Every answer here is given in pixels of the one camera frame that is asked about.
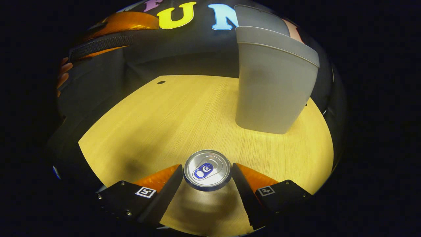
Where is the white desktop garbage bin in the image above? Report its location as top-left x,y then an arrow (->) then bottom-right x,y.
234,5 -> 320,135

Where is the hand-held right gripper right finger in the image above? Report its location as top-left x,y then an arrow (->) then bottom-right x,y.
231,163 -> 312,231

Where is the silver and blue pop can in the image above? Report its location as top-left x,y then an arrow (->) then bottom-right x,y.
183,149 -> 233,192

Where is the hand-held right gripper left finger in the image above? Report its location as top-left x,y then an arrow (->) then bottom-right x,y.
97,164 -> 183,227

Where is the wooden desktop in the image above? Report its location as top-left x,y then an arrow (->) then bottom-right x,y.
78,75 -> 334,237

